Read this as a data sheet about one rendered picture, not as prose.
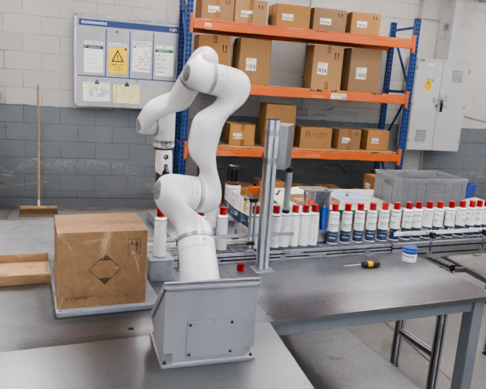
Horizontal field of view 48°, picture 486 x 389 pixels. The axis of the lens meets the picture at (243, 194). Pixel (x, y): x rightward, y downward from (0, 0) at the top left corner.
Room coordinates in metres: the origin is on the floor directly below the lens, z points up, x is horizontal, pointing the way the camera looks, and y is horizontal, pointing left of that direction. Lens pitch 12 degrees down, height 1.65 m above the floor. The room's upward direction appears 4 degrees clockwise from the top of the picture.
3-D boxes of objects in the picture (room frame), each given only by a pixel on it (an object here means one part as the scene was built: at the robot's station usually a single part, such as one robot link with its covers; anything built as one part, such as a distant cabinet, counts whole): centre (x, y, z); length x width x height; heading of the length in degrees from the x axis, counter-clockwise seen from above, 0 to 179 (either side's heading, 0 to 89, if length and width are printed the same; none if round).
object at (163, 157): (2.12, 0.33, 1.32); 0.10 x 0.07 x 0.11; 23
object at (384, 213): (2.72, -0.74, 0.98); 0.05 x 0.05 x 0.20
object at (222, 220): (2.38, 0.08, 0.98); 0.05 x 0.05 x 0.20
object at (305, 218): (2.54, -0.31, 0.98); 0.05 x 0.05 x 0.20
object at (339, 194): (4.27, -0.85, 0.81); 0.32 x 0.24 x 0.01; 1
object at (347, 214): (2.64, -0.53, 0.98); 0.05 x 0.05 x 0.20
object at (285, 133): (2.38, -0.14, 1.38); 0.17 x 0.10 x 0.19; 168
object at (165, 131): (2.11, 0.33, 1.47); 0.09 x 0.08 x 0.13; 127
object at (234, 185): (3.04, 0.06, 1.04); 0.09 x 0.09 x 0.29
